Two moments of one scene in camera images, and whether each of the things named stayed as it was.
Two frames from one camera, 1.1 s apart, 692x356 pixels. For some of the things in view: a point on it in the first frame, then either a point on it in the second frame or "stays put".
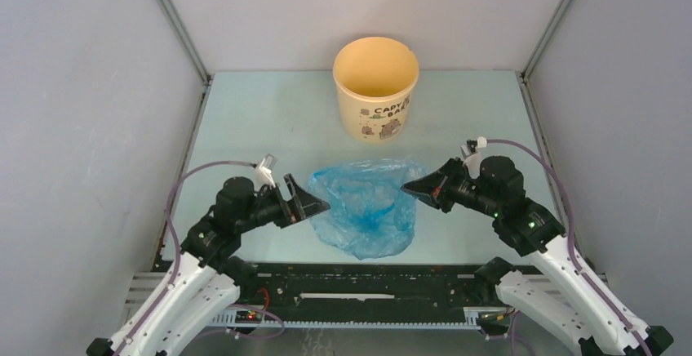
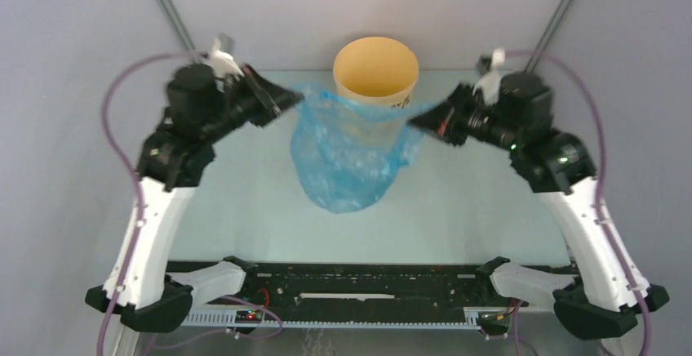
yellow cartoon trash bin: x=375 y=79 stays put
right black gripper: x=436 y=186 to x=443 y=120
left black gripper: x=309 y=205 to x=271 y=99
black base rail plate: x=378 y=287 stays put
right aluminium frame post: x=554 y=21 stays put
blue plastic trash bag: x=369 y=215 to x=345 y=153
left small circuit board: x=248 y=317 stays put
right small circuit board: x=495 y=319 stays put
